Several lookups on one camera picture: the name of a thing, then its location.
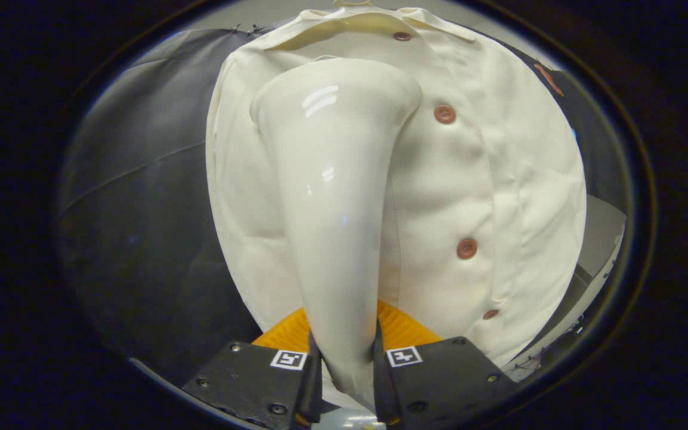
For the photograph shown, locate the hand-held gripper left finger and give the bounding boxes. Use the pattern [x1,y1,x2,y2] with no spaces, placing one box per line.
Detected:
[182,308,324,430]

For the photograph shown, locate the cream button shirt clothes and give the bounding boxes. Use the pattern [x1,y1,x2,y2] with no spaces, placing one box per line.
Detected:
[205,6,588,368]

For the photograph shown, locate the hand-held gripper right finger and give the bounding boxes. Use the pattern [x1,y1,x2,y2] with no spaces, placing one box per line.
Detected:
[373,300,518,428]

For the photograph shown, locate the white garment steamer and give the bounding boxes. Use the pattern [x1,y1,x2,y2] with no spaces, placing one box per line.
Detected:
[250,58,423,413]

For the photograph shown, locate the white cabinet with grey top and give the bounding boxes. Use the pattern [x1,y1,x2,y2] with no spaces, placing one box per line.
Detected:
[511,194,627,383]

